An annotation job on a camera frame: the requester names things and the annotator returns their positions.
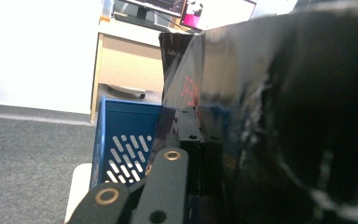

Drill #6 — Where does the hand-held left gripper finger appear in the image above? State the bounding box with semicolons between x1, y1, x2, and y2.
178;106;205;224

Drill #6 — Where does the blue plastic file rack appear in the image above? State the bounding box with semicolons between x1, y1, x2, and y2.
89;95;181;191

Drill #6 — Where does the magazine with portrait cover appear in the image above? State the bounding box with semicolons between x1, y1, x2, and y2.
145;7;358;224

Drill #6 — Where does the light wooden desk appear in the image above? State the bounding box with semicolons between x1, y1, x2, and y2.
89;17;203;123

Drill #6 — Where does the pink and white box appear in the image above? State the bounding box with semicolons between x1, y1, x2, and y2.
180;0;205;31

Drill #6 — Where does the black computer monitor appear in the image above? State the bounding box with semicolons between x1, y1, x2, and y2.
113;0;188;33

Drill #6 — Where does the white cabinet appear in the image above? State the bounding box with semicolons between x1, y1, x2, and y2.
0;0;104;115

